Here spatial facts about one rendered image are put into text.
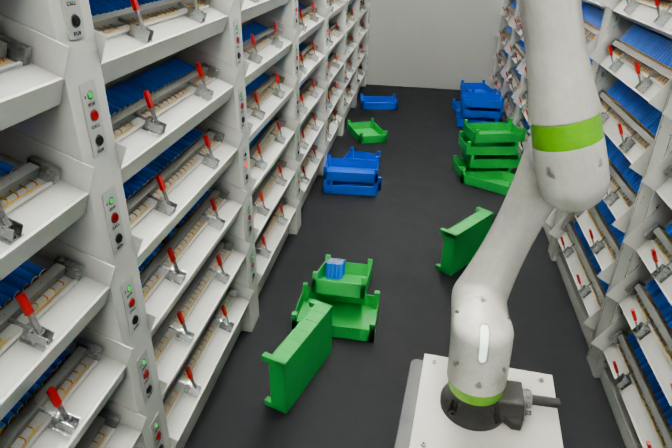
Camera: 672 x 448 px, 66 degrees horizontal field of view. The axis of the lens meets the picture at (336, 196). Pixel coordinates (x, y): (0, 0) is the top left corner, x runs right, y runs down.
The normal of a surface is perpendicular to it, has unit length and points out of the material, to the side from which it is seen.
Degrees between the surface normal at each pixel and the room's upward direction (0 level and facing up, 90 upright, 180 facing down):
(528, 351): 0
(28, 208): 23
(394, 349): 0
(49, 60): 90
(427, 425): 3
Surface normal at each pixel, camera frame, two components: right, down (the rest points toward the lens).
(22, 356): 0.40, -0.79
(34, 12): -0.17, 0.44
